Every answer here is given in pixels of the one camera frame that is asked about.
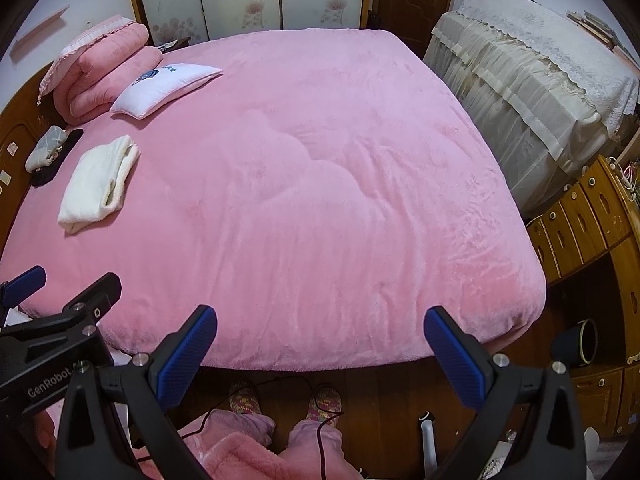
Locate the stack of books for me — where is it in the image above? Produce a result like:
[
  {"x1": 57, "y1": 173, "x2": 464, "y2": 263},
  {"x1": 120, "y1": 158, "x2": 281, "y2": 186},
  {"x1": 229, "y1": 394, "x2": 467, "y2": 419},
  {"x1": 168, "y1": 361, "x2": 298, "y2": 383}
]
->
[{"x1": 565, "y1": 6, "x2": 632, "y2": 57}]

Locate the person's leg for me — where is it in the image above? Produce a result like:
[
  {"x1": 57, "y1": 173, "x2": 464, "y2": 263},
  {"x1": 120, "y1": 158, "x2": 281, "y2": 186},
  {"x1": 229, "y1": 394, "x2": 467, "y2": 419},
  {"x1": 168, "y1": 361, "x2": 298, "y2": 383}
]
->
[
  {"x1": 177, "y1": 408, "x2": 277, "y2": 480},
  {"x1": 276, "y1": 418, "x2": 346, "y2": 480}
]

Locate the person's left leg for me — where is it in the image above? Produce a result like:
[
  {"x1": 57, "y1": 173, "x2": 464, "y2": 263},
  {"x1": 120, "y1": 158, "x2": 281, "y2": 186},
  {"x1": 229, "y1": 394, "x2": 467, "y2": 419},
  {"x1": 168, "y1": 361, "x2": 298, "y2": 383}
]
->
[{"x1": 177, "y1": 408, "x2": 277, "y2": 480}]

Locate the brown wooden door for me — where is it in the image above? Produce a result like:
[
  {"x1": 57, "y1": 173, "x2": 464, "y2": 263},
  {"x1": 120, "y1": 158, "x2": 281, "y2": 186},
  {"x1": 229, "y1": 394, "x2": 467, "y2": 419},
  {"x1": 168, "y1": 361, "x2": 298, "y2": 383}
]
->
[{"x1": 372, "y1": 0, "x2": 461, "y2": 61}]

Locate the grey patterned cloth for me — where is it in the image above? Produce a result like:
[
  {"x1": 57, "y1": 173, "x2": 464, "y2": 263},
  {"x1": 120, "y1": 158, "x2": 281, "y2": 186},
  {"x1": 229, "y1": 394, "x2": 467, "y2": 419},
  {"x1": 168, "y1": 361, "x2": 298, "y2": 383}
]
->
[{"x1": 26, "y1": 125, "x2": 71, "y2": 171}]

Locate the person legs pink pajamas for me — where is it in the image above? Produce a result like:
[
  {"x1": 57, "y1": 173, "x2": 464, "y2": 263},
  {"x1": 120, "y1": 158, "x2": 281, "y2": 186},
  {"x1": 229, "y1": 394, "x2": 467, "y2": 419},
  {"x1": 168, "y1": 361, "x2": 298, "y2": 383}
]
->
[{"x1": 135, "y1": 375, "x2": 347, "y2": 480}]

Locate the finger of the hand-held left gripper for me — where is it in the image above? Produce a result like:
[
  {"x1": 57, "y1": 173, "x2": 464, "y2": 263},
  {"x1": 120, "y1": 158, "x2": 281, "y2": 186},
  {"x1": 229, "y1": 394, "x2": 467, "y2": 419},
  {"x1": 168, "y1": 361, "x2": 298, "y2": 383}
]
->
[
  {"x1": 62, "y1": 272, "x2": 123, "y2": 323},
  {"x1": 0, "y1": 265, "x2": 48, "y2": 312}
]

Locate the person's left knit slipper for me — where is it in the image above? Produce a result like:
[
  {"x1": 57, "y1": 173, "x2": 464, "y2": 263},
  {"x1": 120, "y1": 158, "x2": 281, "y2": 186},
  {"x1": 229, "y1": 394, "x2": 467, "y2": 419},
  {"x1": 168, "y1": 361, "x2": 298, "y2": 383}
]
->
[{"x1": 228, "y1": 380, "x2": 261, "y2": 416}]

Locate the pale wall shelf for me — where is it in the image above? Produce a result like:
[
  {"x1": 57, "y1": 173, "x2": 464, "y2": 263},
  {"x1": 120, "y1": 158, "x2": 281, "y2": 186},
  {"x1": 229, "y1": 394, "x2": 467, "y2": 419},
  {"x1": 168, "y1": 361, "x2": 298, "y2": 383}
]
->
[{"x1": 10, "y1": 5, "x2": 71, "y2": 59}]

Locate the black round bin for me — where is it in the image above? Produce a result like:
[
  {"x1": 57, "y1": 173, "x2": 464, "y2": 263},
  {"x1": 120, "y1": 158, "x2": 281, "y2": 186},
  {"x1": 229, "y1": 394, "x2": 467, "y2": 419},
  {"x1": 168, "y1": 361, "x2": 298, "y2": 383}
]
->
[{"x1": 552, "y1": 317, "x2": 600, "y2": 369}]

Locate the person's right knit slipper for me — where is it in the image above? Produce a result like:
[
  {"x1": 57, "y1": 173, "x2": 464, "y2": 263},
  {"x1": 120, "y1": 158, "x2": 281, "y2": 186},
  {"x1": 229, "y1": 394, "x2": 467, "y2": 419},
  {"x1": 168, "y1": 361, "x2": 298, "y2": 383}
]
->
[{"x1": 307, "y1": 385, "x2": 344, "y2": 424}]

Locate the white cable bundle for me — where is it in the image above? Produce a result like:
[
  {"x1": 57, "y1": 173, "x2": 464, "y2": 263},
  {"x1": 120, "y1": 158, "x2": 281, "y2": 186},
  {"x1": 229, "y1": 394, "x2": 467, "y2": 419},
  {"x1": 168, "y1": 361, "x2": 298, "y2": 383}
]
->
[{"x1": 607, "y1": 157, "x2": 640, "y2": 197}]

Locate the cream ruffled furniture cover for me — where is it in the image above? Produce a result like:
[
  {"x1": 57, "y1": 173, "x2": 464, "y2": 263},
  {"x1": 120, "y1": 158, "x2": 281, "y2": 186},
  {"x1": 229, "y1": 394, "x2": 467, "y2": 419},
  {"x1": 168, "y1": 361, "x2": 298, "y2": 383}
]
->
[{"x1": 422, "y1": 10, "x2": 609, "y2": 216}]

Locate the black flat pouch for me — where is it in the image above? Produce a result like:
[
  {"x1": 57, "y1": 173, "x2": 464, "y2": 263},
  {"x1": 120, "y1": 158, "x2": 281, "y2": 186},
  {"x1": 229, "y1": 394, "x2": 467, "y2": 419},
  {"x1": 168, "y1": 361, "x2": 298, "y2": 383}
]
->
[{"x1": 30, "y1": 128, "x2": 84, "y2": 189}]

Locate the cream fleece garment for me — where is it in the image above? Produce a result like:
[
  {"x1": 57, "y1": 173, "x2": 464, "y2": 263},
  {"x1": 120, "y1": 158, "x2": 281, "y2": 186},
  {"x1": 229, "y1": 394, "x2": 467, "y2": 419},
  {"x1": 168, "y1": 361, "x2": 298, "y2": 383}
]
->
[{"x1": 57, "y1": 135, "x2": 142, "y2": 234}]

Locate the wooden drawer cabinet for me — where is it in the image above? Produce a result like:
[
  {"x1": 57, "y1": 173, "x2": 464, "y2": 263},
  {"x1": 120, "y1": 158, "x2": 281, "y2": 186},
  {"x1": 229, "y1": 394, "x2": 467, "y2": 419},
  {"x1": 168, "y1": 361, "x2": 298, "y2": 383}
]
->
[{"x1": 525, "y1": 154, "x2": 640, "y2": 442}]

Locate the folded pink quilt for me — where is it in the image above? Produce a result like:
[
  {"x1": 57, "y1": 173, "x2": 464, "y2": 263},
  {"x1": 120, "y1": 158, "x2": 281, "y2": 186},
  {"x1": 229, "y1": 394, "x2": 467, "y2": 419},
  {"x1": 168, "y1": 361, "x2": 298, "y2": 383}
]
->
[{"x1": 52, "y1": 22, "x2": 164, "y2": 126}]

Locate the person's right leg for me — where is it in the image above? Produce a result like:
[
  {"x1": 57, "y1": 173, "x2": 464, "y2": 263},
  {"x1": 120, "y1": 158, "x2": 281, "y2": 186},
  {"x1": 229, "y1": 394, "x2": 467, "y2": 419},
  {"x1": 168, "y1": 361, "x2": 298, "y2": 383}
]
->
[{"x1": 276, "y1": 418, "x2": 346, "y2": 480}]

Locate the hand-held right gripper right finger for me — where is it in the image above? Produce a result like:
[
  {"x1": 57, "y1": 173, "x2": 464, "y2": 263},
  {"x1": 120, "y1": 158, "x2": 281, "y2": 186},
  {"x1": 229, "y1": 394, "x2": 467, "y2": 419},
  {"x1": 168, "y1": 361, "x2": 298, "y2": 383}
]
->
[{"x1": 424, "y1": 306, "x2": 587, "y2": 480}]

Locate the white lace cover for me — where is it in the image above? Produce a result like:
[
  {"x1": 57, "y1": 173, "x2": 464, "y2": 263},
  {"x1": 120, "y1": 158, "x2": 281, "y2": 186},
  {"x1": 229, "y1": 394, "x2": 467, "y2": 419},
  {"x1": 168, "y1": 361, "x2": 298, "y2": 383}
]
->
[{"x1": 456, "y1": 0, "x2": 640, "y2": 137}]

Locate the person's knit slipper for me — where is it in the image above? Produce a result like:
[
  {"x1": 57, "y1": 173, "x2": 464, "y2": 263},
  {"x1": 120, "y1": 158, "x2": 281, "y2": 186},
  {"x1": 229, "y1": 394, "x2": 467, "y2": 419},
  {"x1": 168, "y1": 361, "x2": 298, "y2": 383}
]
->
[
  {"x1": 307, "y1": 385, "x2": 344, "y2": 424},
  {"x1": 228, "y1": 380, "x2": 261, "y2": 416}
]

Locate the pink lace-edged pillow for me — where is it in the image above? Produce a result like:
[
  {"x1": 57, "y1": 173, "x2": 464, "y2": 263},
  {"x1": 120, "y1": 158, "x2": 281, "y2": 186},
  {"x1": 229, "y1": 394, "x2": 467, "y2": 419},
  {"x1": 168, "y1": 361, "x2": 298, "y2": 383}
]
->
[{"x1": 37, "y1": 15, "x2": 136, "y2": 106}]

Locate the white printed pillow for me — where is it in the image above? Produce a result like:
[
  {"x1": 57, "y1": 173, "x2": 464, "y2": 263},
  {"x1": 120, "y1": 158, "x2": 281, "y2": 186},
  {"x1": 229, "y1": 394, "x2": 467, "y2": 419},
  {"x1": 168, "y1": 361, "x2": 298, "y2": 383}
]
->
[{"x1": 109, "y1": 62, "x2": 224, "y2": 120}]

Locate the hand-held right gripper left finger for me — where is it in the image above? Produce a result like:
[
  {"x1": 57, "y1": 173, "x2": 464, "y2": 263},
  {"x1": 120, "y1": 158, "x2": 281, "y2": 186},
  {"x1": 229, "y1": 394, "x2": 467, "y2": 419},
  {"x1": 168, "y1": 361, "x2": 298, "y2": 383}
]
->
[{"x1": 55, "y1": 304, "x2": 218, "y2": 480}]

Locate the wooden headboard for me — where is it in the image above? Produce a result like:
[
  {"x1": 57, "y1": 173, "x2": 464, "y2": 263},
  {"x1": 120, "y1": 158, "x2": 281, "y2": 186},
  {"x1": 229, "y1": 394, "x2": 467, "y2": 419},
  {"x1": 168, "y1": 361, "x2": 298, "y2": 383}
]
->
[{"x1": 0, "y1": 60, "x2": 66, "y2": 271}]

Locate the white tube-shaped device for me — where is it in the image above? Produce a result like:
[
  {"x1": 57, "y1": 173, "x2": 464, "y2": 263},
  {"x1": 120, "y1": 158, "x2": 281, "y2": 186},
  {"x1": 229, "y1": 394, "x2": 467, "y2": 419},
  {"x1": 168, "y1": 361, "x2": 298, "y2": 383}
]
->
[{"x1": 417, "y1": 410, "x2": 441, "y2": 472}]

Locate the pink fleece blanket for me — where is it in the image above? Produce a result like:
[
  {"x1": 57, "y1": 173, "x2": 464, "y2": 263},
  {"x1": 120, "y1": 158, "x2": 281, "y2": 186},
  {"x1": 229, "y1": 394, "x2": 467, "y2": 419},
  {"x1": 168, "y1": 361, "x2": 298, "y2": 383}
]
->
[{"x1": 0, "y1": 27, "x2": 549, "y2": 373}]

